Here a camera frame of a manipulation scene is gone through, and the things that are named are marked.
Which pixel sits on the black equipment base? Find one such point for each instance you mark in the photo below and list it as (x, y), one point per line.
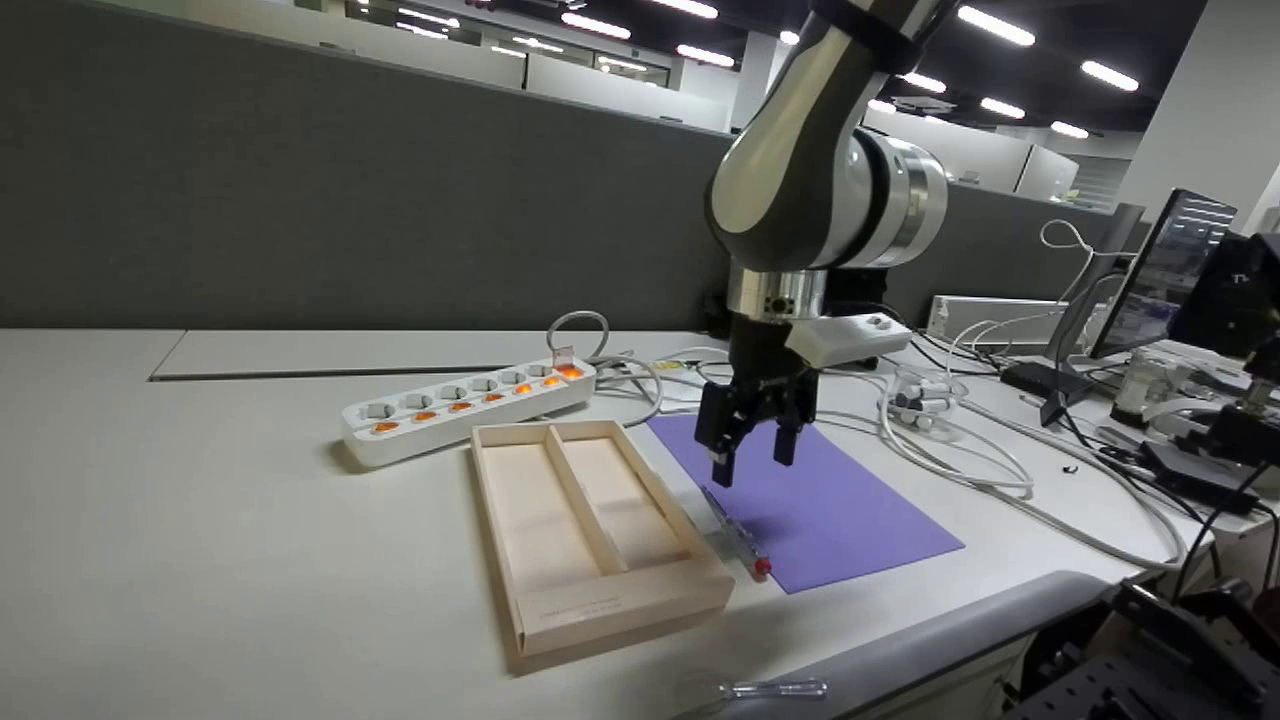
(1147, 664)

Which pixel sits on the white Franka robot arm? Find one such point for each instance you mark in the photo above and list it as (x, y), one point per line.
(785, 172)

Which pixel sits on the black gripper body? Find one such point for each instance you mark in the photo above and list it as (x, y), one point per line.
(766, 373)

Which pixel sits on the wooden two-compartment box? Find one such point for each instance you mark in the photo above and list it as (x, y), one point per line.
(601, 625)

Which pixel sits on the gray desk partition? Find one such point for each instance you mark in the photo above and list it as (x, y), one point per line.
(334, 201)

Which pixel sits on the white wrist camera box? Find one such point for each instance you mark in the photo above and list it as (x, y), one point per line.
(854, 337)

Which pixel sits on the black computer monitor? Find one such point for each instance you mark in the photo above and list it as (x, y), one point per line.
(1175, 264)

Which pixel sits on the ceiling light tube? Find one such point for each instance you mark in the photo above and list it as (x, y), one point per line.
(1108, 76)
(598, 27)
(706, 53)

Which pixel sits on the white power strip orange switches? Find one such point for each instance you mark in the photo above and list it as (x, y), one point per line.
(453, 415)

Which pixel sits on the silver pen with red cap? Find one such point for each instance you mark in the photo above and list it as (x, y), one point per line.
(736, 537)

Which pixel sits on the black camera device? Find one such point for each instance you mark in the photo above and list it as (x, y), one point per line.
(1234, 304)

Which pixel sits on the purple mat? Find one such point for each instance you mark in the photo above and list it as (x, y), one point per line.
(854, 520)

